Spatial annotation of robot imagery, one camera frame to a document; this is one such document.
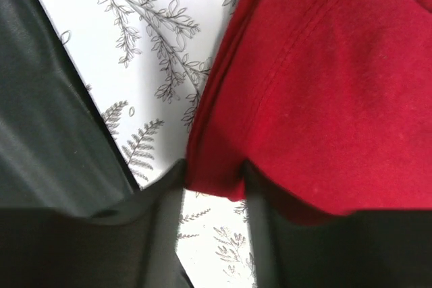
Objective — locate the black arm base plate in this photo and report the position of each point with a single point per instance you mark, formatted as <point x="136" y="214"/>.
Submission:
<point x="56" y="150"/>

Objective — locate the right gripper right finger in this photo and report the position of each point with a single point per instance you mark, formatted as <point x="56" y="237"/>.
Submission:
<point x="373" y="248"/>

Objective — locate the floral table cloth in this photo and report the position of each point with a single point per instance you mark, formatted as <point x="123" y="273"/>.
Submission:
<point x="145" y="64"/>

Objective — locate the red t shirt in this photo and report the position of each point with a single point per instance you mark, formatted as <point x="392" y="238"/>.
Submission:
<point x="330" y="99"/>

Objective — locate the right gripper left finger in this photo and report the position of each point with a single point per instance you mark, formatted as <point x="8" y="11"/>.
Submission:
<point x="131" y="244"/>

